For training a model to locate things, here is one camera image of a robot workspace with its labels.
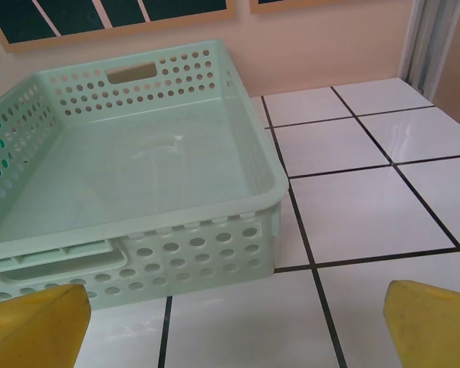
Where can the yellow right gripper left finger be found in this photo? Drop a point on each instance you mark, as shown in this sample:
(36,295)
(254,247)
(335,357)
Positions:
(34,329)

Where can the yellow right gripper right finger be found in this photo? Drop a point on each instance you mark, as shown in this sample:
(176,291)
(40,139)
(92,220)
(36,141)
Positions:
(433,329)

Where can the mint green perforated basket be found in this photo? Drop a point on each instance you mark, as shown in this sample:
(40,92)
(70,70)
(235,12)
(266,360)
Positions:
(138,172)

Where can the aluminium frame post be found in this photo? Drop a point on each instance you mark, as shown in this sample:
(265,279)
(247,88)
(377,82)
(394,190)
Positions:
(425,46)

